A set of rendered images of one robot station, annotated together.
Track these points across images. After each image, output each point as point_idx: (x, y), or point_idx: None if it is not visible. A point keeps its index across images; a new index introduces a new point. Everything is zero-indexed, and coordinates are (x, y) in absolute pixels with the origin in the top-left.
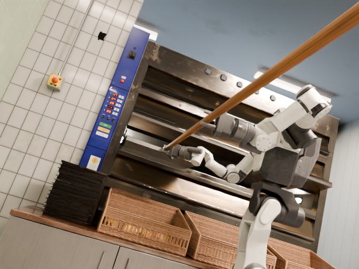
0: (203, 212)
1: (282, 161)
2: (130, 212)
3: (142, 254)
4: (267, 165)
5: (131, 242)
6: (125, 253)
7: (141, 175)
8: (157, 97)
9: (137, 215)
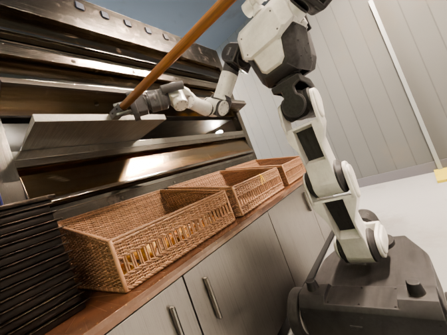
0: (181, 178)
1: (302, 40)
2: (112, 233)
3: (211, 256)
4: (293, 49)
5: (189, 256)
6: (195, 278)
7: (88, 179)
8: (26, 53)
9: (163, 217)
